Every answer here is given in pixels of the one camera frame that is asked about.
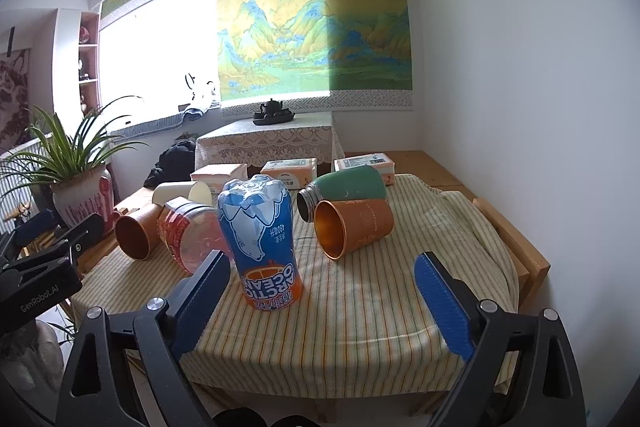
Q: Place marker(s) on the grey stone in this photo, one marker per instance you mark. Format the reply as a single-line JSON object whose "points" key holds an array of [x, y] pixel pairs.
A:
{"points": [[30, 362]]}

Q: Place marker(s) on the orange metal cup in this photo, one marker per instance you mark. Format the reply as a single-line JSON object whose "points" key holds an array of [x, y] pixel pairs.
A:
{"points": [[145, 222], [365, 222]]}

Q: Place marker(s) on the blue Arctic Ocean bottle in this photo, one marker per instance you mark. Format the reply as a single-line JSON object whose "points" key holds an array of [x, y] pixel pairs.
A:
{"points": [[260, 237]]}

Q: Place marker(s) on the landscape print roller blind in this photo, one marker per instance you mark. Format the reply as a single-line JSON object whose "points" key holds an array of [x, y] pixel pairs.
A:
{"points": [[310, 32]]}

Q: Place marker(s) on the black bag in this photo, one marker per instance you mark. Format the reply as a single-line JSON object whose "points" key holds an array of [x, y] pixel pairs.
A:
{"points": [[170, 162]]}

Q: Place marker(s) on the white paper cup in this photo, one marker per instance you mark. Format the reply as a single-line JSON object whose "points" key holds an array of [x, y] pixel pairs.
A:
{"points": [[172, 192]]}

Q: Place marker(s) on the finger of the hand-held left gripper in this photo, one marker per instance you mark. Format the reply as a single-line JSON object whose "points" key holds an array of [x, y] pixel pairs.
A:
{"points": [[82, 229], [37, 227]]}

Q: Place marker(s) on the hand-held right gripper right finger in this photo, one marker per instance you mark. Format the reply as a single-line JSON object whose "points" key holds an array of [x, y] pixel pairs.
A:
{"points": [[445, 302]]}

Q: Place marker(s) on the blue folded cloth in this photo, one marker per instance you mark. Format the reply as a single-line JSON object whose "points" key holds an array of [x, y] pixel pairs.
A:
{"points": [[197, 111]]}

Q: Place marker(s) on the green metal cup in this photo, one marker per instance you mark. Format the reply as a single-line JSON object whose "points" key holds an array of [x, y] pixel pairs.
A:
{"points": [[350, 187]]}

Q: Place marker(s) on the white box right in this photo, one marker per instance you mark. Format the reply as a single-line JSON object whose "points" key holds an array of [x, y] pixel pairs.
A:
{"points": [[365, 164]]}

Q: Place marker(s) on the small table with lace cloth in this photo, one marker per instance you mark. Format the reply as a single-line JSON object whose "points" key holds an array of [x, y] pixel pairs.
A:
{"points": [[265, 142]]}

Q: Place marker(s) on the striped yellow cloth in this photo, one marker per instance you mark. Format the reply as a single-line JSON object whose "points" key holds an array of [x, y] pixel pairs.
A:
{"points": [[350, 307]]}

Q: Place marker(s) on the white shelf unit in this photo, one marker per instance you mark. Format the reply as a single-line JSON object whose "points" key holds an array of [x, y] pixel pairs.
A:
{"points": [[65, 57]]}

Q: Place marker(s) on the pink white box left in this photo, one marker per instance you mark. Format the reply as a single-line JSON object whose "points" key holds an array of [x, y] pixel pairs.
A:
{"points": [[220, 173]]}

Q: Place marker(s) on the potted green plant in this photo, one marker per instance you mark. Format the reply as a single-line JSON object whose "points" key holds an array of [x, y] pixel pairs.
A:
{"points": [[75, 197]]}

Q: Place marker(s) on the orange tissue pack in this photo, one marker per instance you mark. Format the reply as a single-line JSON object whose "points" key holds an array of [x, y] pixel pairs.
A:
{"points": [[290, 169]]}

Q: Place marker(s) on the patterned window sill cloth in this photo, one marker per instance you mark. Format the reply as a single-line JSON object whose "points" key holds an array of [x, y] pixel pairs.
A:
{"points": [[150, 126]]}

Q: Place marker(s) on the floral wall hanging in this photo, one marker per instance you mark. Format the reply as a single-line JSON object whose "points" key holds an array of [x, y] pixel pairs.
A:
{"points": [[12, 97]]}

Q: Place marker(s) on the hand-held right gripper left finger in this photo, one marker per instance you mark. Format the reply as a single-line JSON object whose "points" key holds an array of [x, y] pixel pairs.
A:
{"points": [[200, 307]]}

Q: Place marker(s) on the wooden table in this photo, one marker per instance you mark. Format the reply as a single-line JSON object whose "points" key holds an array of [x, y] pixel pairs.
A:
{"points": [[440, 167]]}

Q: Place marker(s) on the black tea set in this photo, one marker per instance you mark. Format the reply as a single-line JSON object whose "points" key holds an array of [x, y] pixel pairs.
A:
{"points": [[272, 112]]}

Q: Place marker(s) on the clear red print plastic cup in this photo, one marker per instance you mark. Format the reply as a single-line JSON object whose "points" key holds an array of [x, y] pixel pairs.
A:
{"points": [[187, 227]]}

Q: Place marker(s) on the white radiator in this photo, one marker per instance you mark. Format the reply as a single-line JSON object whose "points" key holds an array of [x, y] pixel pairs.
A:
{"points": [[15, 187]]}

